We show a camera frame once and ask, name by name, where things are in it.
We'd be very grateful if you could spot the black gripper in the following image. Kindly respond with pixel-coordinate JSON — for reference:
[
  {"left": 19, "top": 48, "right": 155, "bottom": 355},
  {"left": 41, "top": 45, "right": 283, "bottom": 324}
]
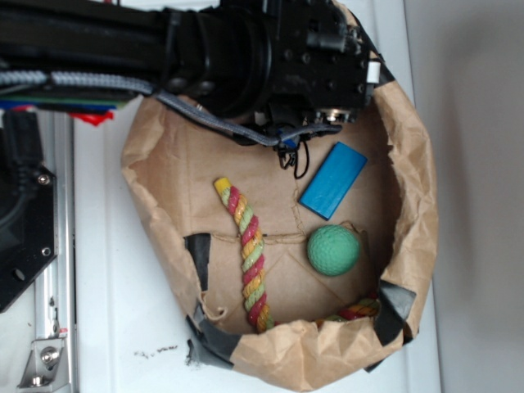
[{"left": 268, "top": 1, "right": 373, "bottom": 123}]

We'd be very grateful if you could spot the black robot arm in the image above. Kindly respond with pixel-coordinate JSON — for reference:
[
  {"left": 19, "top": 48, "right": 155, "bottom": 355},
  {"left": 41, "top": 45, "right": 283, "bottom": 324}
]
[{"left": 1, "top": 1, "right": 373, "bottom": 120}]

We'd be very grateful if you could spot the blue rectangular block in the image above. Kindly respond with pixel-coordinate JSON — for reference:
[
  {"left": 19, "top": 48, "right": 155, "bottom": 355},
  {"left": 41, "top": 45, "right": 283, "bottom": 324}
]
[{"left": 299, "top": 142, "right": 368, "bottom": 220}]

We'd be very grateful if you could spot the green dimpled ball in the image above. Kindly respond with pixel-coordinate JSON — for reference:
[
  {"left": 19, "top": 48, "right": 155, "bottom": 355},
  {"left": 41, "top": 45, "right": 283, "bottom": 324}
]
[{"left": 307, "top": 225, "right": 361, "bottom": 277}]

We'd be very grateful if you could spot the white plastic bin lid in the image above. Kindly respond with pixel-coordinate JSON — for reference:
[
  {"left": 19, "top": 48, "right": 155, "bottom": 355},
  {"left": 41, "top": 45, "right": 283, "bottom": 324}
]
[{"left": 74, "top": 1, "right": 441, "bottom": 392}]

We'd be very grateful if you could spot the multicolour twisted rope toy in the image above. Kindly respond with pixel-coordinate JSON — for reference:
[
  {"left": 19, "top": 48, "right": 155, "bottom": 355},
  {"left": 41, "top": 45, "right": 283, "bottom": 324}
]
[{"left": 214, "top": 177, "right": 381, "bottom": 334}]

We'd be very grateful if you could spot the grey braided cable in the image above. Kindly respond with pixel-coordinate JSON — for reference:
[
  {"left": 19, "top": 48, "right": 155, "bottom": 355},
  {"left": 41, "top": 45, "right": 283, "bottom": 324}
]
[{"left": 0, "top": 70, "right": 343, "bottom": 147}]

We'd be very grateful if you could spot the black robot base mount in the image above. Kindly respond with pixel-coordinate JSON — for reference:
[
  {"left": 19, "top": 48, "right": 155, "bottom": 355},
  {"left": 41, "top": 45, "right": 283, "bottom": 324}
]
[{"left": 1, "top": 111, "right": 56, "bottom": 312}]

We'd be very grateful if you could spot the aluminium frame rail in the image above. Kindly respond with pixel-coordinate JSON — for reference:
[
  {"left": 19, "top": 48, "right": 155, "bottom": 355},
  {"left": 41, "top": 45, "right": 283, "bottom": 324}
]
[{"left": 16, "top": 111, "right": 79, "bottom": 392}]

